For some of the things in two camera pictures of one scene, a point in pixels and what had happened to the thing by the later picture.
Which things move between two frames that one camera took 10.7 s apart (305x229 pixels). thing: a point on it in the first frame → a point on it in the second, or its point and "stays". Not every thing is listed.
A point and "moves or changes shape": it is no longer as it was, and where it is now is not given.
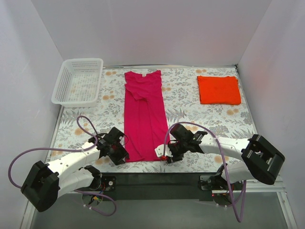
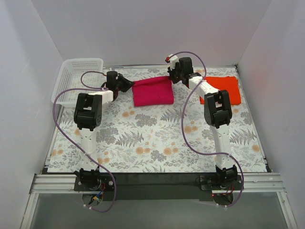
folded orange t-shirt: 218,90 stays
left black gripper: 118,152 → 121,82
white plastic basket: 77,83 stays
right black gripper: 174,151 → 173,73
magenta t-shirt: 145,123 moves or changes shape
